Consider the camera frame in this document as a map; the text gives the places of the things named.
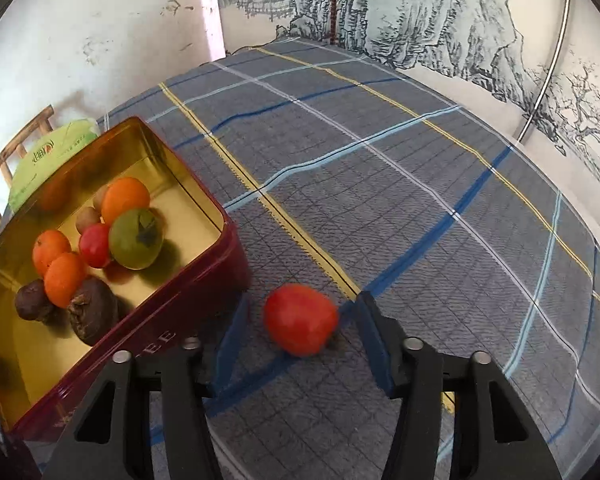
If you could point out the green tomato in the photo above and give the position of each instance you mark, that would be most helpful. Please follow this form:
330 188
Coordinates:
135 240

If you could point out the large orange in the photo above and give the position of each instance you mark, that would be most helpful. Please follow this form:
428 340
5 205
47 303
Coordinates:
125 200

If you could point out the small orange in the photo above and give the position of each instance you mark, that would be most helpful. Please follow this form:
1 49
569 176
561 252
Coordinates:
65 280
50 250

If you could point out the dark brown water chestnut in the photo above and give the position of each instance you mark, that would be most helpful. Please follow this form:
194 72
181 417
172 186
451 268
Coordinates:
92 310
30 301

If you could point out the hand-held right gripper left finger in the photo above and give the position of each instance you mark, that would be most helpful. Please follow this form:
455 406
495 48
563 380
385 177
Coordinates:
180 385

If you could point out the curved metal wall strip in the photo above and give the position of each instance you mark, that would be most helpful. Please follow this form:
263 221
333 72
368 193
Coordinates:
545 70

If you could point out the landscape wall mural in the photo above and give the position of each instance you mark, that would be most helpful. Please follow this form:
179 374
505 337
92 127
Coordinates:
430 10

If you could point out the blue plaid tablecloth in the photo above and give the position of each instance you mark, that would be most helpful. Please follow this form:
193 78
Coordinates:
380 185

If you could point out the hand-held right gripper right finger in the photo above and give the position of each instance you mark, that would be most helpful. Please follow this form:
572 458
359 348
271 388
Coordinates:
375 345

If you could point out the thin red wall strip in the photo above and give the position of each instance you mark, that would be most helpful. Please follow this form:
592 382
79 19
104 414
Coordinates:
334 0

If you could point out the green tissue pack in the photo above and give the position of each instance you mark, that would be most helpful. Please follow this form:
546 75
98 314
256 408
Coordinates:
55 152

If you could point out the large red tomato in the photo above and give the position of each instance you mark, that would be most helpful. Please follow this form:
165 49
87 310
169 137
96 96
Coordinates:
300 319

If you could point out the small red tomato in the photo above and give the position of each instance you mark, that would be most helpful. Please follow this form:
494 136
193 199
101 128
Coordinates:
95 246

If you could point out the red and gold tin box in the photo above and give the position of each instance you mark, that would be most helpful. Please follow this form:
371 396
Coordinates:
190 280

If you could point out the brown round fruit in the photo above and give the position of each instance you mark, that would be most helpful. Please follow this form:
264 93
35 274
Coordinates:
87 219

